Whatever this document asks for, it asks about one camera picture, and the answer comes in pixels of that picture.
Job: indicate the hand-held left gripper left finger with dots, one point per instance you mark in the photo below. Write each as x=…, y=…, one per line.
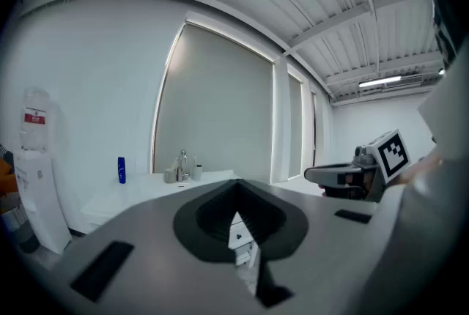
x=154, y=233

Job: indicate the narrow grey roller blind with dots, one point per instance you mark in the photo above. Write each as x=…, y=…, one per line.
x=295, y=123

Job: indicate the person's right hand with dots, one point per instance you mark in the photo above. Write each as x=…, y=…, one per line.
x=372, y=183

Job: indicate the white water dispenser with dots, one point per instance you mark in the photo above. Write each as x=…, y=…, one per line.
x=40, y=196

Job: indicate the wide grey roller blind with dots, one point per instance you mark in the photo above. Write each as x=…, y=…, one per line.
x=220, y=104

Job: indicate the person's right forearm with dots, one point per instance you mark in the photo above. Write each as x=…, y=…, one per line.
x=421, y=169

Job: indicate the chrome faucet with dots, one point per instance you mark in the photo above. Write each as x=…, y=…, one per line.
x=184, y=163

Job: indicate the clear water jug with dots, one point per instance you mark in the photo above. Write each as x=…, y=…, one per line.
x=34, y=119

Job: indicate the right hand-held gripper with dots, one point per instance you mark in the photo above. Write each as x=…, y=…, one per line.
x=394, y=156

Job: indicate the grey cup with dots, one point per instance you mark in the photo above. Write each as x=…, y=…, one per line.
x=197, y=173

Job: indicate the black shirt with striped sleeves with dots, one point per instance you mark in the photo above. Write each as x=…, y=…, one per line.
x=445, y=39

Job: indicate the orange box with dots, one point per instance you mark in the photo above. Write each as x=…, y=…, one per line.
x=7, y=174

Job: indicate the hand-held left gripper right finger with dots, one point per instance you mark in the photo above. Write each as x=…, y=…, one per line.
x=322, y=251

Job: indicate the ceiling tube light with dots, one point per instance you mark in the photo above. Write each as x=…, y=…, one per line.
x=379, y=81

